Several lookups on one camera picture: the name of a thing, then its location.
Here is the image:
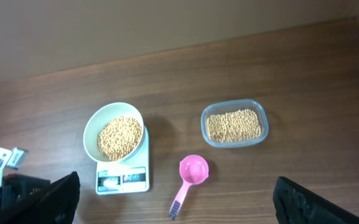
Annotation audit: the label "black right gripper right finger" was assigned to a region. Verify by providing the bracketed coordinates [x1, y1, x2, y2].
[273, 177, 359, 224]

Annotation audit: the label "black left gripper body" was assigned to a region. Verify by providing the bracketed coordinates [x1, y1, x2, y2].
[0, 174, 50, 211]

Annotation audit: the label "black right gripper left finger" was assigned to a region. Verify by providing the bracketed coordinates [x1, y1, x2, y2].
[0, 172, 80, 224]

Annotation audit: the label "pink plastic scoop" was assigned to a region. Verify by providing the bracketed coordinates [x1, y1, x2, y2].
[169, 154, 209, 220]

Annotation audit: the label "white digital kitchen scale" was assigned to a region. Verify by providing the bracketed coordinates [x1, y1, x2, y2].
[95, 128, 150, 195]

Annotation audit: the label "soybeans in white bowl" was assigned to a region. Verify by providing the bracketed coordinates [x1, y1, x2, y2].
[97, 116, 142, 161]

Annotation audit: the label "white bowl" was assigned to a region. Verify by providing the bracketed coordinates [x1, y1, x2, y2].
[83, 102, 145, 162]

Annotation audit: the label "yellow soybeans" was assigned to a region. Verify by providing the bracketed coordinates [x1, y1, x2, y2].
[207, 109, 262, 142]

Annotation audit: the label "clear plastic container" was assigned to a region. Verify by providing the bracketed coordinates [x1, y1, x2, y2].
[200, 99, 269, 148]

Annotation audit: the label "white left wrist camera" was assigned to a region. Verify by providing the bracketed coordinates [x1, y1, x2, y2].
[0, 147, 28, 188]

